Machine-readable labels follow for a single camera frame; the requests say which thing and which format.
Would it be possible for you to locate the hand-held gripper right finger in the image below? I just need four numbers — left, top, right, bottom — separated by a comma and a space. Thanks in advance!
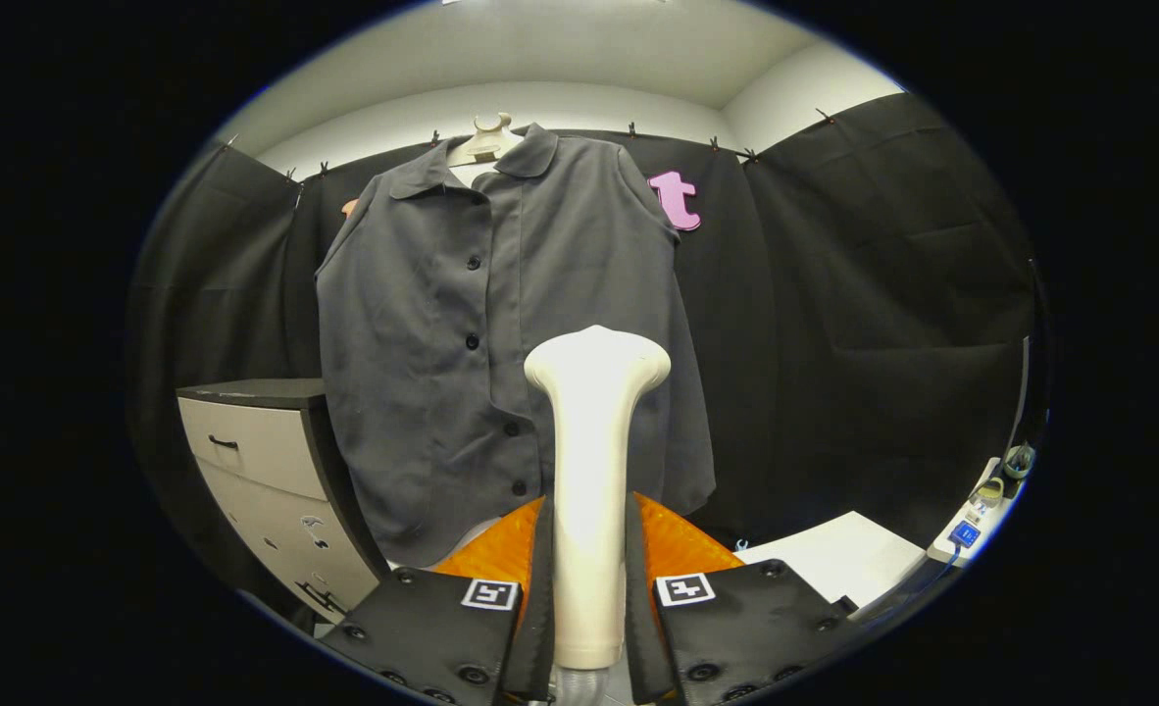
624, 492, 860, 705

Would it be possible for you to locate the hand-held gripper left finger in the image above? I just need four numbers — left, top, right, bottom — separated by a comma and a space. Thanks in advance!
320, 495, 554, 705

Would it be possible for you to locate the grey steamer hose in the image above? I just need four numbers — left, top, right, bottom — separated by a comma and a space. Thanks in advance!
548, 667, 631, 706

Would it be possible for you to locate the grey button shirt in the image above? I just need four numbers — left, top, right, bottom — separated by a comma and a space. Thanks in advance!
315, 123, 718, 568

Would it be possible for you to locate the white garment form stand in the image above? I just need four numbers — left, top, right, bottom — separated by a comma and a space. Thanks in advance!
445, 113, 525, 187

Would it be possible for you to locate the white table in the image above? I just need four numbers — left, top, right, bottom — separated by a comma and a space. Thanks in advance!
733, 510, 926, 609

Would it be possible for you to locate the grey drawer cabinet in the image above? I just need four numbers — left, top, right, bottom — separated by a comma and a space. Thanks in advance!
176, 378, 392, 624

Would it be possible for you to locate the white power strip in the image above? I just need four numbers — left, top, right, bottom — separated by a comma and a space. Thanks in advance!
926, 456, 1024, 568

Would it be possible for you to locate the row of black clips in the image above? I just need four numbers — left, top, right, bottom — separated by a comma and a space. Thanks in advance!
227, 106, 835, 182

